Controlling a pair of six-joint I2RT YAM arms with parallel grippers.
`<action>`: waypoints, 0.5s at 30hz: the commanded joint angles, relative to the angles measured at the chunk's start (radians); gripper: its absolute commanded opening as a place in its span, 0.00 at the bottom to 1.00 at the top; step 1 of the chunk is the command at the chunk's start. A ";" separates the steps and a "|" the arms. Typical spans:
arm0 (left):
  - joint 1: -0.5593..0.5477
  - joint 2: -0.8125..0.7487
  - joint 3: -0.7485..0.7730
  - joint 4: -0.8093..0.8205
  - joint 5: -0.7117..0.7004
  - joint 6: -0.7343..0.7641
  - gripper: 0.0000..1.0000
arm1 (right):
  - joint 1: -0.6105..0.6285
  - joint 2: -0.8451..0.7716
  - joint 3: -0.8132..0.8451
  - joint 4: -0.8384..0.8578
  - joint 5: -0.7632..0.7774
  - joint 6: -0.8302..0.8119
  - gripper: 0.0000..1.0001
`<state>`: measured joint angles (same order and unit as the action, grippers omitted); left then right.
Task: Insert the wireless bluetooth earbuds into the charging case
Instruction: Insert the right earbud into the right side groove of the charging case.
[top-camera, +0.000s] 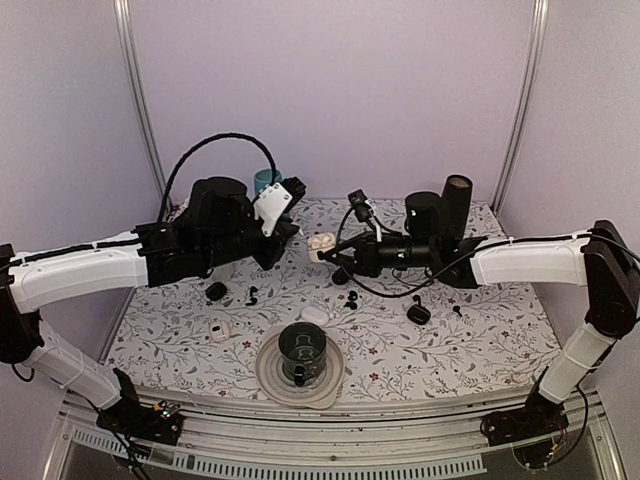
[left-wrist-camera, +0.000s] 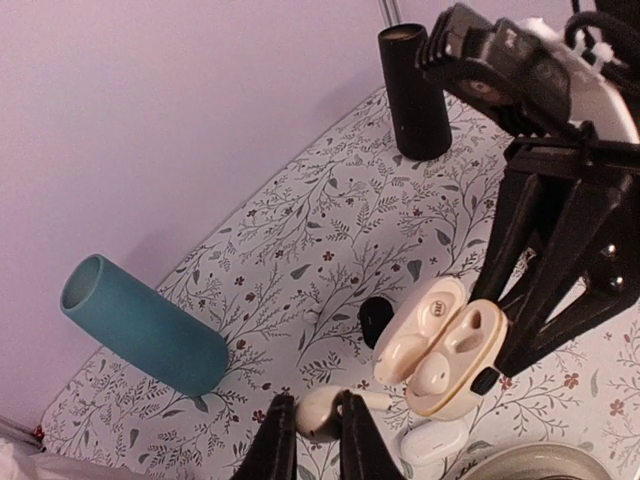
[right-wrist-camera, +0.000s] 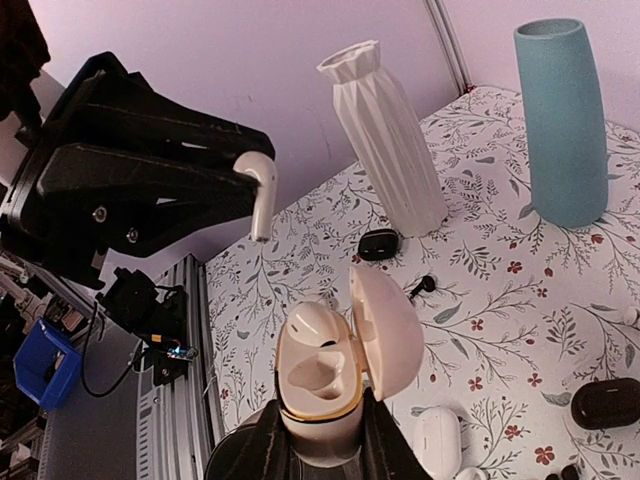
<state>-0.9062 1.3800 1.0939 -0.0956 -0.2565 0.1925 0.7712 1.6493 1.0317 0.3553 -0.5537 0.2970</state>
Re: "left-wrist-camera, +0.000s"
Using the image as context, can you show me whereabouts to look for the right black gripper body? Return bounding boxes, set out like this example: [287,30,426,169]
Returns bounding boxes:
[502,138,639,330]

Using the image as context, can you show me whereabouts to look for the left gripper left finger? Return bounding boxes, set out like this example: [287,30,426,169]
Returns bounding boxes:
[234,394,297,480]

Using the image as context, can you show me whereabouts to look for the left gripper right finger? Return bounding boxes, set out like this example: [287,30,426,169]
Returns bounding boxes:
[339,391,400,480]

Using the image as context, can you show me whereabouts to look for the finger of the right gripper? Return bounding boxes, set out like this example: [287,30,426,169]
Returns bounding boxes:
[497,177,635,377]
[472,170,543,301]

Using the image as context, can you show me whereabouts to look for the cream earbud case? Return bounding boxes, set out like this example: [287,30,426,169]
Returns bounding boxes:
[373,277,508,421]

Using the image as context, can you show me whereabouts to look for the black oval earbud case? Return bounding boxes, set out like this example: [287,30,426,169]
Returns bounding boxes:
[357,296,394,349]

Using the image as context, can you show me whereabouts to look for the dark brown vase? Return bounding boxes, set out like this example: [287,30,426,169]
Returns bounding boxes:
[378,23,452,161]

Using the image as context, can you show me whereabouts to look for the grey ceramic plate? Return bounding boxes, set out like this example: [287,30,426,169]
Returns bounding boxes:
[454,439,639,479]

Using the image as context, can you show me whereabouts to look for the teal vase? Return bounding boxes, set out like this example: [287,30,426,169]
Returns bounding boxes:
[60,254,229,397]

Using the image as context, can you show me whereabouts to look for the right aluminium frame post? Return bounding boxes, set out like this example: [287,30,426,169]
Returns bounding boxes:
[378,0,401,27]

